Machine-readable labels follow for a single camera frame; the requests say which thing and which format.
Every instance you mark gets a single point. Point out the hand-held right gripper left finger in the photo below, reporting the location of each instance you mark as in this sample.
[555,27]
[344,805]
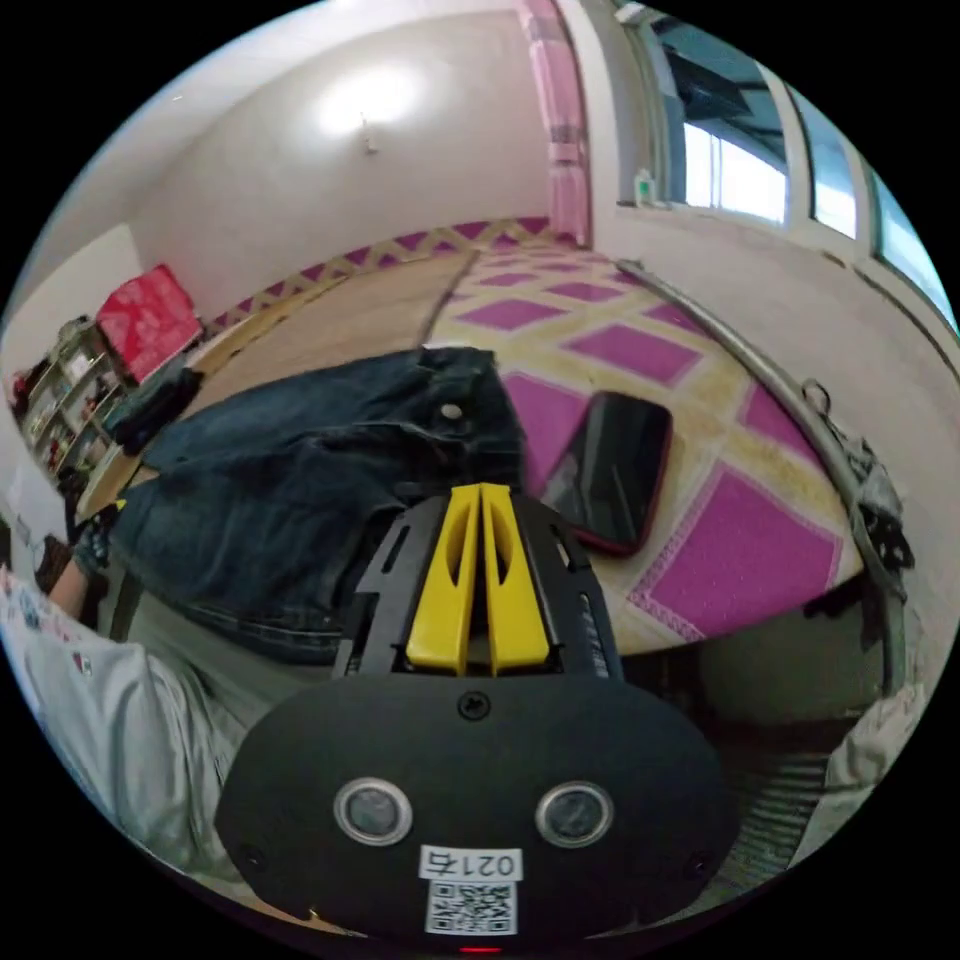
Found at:
[442,600]

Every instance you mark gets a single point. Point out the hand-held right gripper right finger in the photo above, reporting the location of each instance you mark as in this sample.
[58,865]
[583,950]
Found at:
[514,600]

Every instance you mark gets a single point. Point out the dark blue jeans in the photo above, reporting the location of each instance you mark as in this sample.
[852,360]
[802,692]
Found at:
[285,487]

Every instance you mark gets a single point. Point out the person's left forearm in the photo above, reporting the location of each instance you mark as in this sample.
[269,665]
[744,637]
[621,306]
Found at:
[64,581]

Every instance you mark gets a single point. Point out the person's left hand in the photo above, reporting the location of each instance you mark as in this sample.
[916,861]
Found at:
[94,547]

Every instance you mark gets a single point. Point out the black smartphone in red case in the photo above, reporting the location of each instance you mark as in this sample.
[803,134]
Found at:
[611,472]

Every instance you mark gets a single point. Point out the bed with purple diamond mat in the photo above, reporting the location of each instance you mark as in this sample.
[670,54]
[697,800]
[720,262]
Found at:
[735,555]

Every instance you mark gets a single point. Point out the pile of clothes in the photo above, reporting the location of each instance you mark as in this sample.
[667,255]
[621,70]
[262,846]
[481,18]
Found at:
[154,409]

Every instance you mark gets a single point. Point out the person's body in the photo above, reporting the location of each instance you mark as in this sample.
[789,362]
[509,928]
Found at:
[112,712]

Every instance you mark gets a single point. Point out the shelf with clutter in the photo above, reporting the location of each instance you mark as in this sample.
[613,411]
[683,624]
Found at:
[67,390]

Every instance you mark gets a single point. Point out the small bottle on sill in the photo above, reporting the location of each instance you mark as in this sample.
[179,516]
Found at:
[644,189]

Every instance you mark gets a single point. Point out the pink curtain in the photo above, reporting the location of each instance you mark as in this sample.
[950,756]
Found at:
[559,127]

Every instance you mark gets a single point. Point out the window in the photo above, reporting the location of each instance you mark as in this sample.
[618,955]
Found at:
[750,157]

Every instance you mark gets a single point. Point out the curved metal rail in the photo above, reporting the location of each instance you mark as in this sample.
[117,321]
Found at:
[720,324]

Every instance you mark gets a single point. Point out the grey cloth on rail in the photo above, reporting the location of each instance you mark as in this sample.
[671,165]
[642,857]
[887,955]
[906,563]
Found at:
[874,487]

